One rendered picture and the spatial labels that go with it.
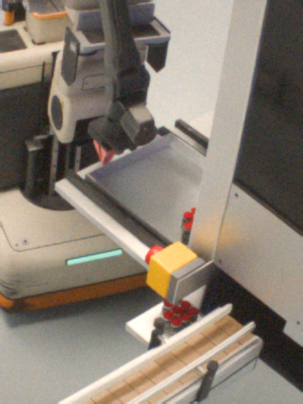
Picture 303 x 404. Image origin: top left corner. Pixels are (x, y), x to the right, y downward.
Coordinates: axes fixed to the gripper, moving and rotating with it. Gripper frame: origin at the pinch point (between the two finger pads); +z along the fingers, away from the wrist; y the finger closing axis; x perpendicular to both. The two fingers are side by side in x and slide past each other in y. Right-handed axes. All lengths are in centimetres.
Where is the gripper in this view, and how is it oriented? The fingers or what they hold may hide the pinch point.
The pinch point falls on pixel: (105, 160)
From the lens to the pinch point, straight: 194.1
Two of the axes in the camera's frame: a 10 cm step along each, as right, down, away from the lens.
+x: 7.2, -3.7, 5.9
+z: -2.5, 6.6, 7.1
